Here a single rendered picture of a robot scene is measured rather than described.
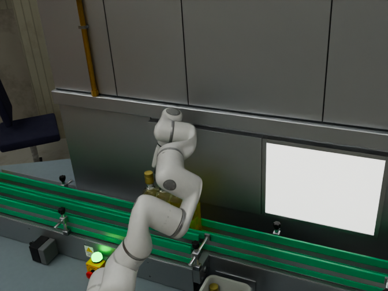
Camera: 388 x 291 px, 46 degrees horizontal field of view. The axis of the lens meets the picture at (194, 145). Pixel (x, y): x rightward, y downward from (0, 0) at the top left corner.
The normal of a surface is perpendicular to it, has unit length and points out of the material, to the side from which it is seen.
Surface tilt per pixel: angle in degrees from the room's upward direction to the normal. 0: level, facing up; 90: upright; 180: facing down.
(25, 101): 90
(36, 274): 0
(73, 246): 90
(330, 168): 90
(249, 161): 90
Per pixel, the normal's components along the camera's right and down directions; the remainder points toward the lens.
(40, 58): 0.11, 0.47
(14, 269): -0.06, -0.88
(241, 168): -0.41, 0.45
